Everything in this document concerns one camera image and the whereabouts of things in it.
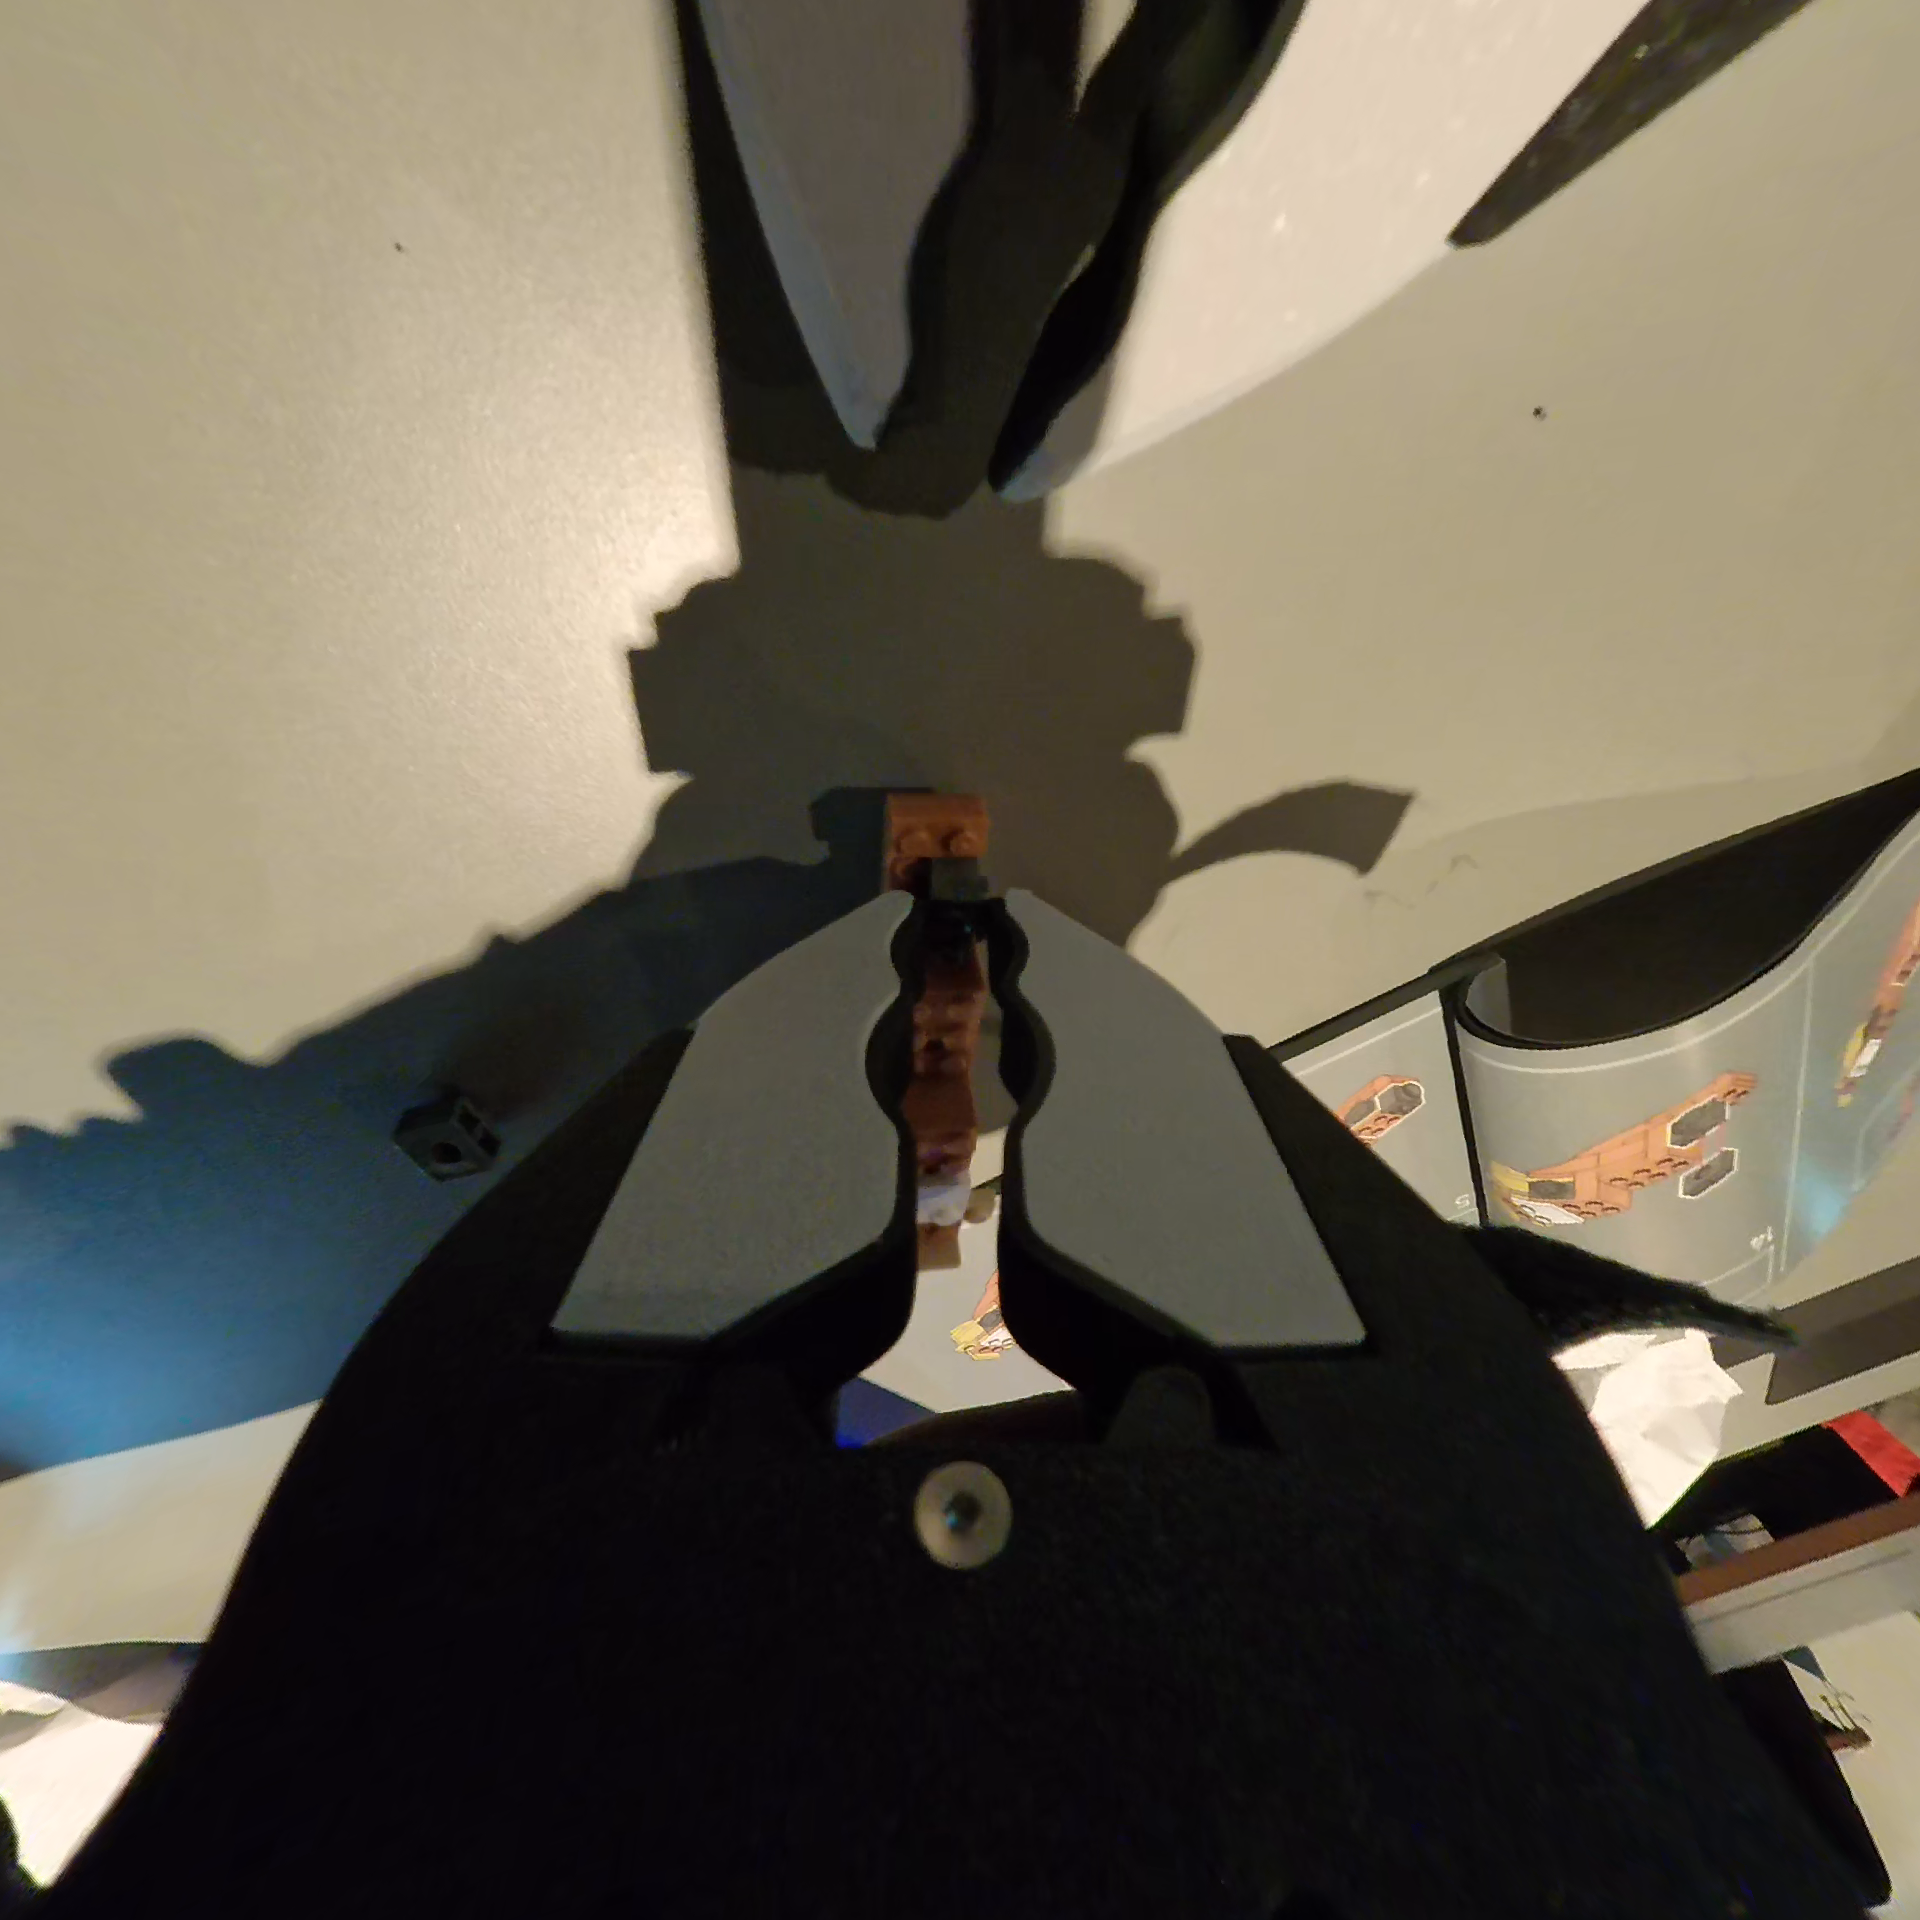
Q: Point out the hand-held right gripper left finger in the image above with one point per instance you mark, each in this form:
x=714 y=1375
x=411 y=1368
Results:
x=721 y=1171

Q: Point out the crumpled white paper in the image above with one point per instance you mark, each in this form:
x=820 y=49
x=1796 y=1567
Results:
x=1642 y=1425

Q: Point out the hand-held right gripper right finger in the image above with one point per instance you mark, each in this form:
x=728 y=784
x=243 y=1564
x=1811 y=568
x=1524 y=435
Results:
x=1184 y=1185

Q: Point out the brown toy brick model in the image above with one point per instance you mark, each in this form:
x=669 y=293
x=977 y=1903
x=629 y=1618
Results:
x=914 y=825

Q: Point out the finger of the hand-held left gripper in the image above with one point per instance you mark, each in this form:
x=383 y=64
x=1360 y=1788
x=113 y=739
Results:
x=1349 y=148
x=810 y=148

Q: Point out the grey desk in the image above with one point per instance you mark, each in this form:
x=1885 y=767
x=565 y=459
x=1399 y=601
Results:
x=375 y=524

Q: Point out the grey instruction booklet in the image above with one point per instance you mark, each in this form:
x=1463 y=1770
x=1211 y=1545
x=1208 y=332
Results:
x=1621 y=1095

